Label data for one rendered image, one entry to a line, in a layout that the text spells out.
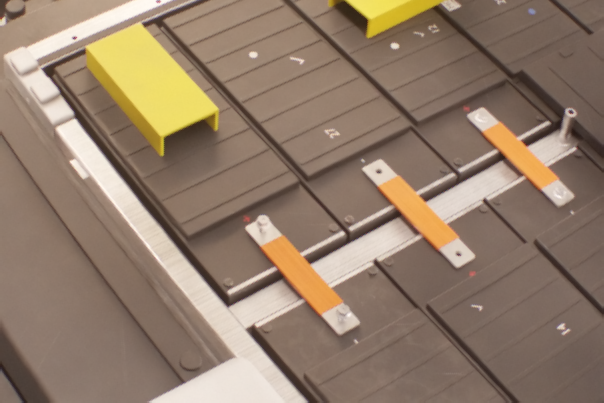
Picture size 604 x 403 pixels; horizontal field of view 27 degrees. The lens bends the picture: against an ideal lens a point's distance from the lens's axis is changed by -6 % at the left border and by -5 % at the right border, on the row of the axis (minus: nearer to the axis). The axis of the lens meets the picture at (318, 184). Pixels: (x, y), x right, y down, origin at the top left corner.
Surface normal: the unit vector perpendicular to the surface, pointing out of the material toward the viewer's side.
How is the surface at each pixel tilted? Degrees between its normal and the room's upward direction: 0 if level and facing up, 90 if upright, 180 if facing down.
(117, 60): 0
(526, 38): 0
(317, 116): 0
